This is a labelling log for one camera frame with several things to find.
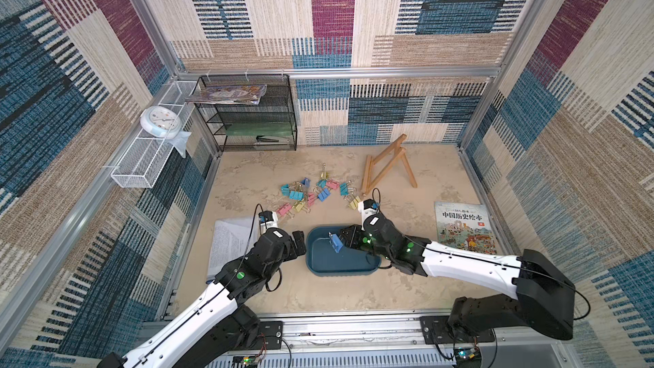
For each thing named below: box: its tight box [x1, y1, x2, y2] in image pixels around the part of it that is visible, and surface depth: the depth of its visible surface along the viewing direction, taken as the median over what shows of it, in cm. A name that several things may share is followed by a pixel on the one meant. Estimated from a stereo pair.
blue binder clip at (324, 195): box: [316, 187, 331, 202], surface depth 104 cm
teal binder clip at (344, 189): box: [339, 182, 350, 196], surface depth 107 cm
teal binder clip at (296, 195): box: [288, 189, 305, 202], surface depth 102 cm
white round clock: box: [139, 105, 183, 139], surface depth 76 cm
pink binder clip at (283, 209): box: [276, 202, 293, 217], surface depth 101 cm
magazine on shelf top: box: [184, 84, 268, 105], surface depth 89 cm
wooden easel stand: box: [361, 133, 419, 196], surface depth 104 cm
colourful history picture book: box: [434, 201, 498, 255], surface depth 96 cm
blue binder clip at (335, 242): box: [327, 231, 344, 253], surface depth 79 cm
